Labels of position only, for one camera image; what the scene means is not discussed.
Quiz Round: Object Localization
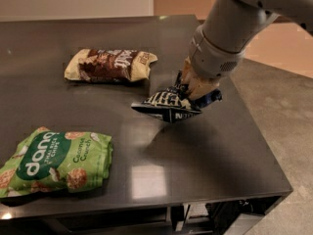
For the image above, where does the blue Kettle chip bag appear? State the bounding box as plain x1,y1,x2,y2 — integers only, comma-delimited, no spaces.
131,71,222,123

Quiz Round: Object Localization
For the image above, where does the dark table frame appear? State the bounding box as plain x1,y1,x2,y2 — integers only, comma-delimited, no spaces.
0,196,284,235

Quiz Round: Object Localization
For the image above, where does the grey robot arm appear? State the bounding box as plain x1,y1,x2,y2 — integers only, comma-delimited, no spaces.
182,0,313,100

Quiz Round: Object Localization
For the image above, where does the green rice chips bag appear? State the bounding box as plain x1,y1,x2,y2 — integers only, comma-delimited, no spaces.
0,127,112,199

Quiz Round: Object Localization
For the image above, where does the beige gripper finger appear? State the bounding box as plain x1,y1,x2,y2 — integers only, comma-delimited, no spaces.
181,58,192,84
188,70,220,100

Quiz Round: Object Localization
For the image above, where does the brown chip bag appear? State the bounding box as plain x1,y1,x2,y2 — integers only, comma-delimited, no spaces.
65,49,157,83

